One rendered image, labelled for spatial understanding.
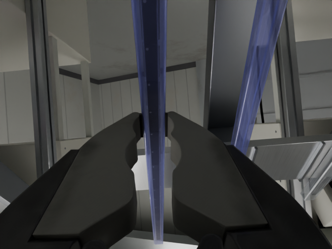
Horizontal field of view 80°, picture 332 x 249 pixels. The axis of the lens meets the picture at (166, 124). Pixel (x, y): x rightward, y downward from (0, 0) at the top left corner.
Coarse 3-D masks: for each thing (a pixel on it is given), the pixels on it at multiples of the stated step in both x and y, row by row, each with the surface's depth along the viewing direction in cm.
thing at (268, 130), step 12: (276, 84) 68; (276, 96) 68; (276, 108) 69; (276, 120) 70; (312, 120) 66; (324, 120) 65; (252, 132) 90; (264, 132) 78; (276, 132) 68; (312, 132) 66; (324, 132) 65; (276, 180) 71; (312, 216) 65
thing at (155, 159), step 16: (144, 0) 8; (160, 0) 8; (144, 16) 8; (160, 16) 8; (144, 32) 8; (160, 32) 8; (144, 48) 9; (160, 48) 9; (144, 64) 9; (160, 64) 9; (144, 80) 10; (160, 80) 10; (144, 96) 11; (160, 96) 11; (144, 112) 11; (160, 112) 12; (144, 128) 12; (160, 128) 12; (144, 144) 14; (160, 144) 14; (160, 160) 15; (160, 176) 16; (160, 192) 18; (160, 208) 21; (160, 224) 24; (160, 240) 28
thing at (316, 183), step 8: (328, 152) 22; (328, 160) 22; (320, 168) 23; (328, 168) 22; (312, 176) 25; (320, 176) 24; (328, 176) 23; (312, 184) 25; (320, 184) 24; (304, 192) 27; (312, 192) 26; (304, 200) 27
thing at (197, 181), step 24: (168, 120) 11; (192, 144) 9; (216, 144) 9; (192, 168) 8; (216, 168) 8; (192, 192) 7; (216, 192) 7; (240, 192) 7; (192, 216) 6; (216, 216) 6; (240, 216) 6
